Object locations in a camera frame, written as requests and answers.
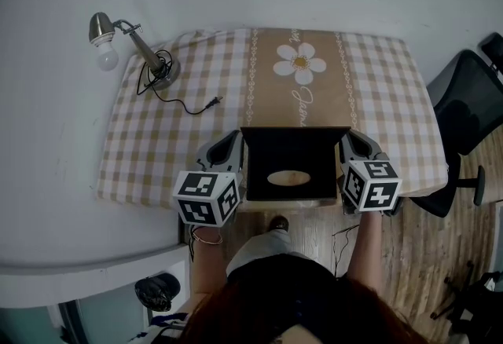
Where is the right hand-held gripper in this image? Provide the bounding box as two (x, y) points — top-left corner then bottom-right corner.
(339, 131), (404, 218)

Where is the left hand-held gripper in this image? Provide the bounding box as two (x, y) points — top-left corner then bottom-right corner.
(172, 130), (248, 227)

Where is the black box with oval opening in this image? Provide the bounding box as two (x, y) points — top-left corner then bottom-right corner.
(239, 126), (352, 203)

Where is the person's right forearm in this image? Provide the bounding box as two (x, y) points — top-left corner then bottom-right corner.
(344, 210), (385, 291)

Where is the person's left forearm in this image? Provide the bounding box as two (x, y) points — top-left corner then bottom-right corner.
(189, 221), (229, 310)

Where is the checked tablecloth with daisy print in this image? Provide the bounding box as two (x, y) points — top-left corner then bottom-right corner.
(95, 27), (450, 214)

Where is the person's grey trouser leg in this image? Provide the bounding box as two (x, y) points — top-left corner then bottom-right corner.
(226, 228), (295, 279)

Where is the brass desk lamp with bulb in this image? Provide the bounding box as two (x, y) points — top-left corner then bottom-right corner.
(87, 11), (182, 91)

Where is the black mesh office chair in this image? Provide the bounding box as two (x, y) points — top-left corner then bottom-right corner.
(425, 32), (503, 218)

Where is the person's black top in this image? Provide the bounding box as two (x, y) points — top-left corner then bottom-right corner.
(226, 251), (354, 308)

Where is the black plastic bag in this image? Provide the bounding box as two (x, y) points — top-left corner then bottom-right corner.
(134, 273), (182, 313)

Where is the white ledge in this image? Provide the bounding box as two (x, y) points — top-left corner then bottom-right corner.
(0, 243), (191, 291)

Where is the black chair base with wheels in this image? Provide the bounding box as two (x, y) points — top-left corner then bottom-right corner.
(429, 262), (503, 336)

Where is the striped white cloth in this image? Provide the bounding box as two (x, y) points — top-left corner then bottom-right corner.
(135, 313), (189, 344)

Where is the black lamp cable with plug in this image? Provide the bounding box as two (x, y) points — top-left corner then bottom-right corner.
(135, 49), (224, 116)

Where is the thin pink bracelet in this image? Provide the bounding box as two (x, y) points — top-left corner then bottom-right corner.
(193, 229), (224, 247)

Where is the thin black floor cable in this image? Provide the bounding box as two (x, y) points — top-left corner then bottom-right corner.
(331, 225), (358, 279)

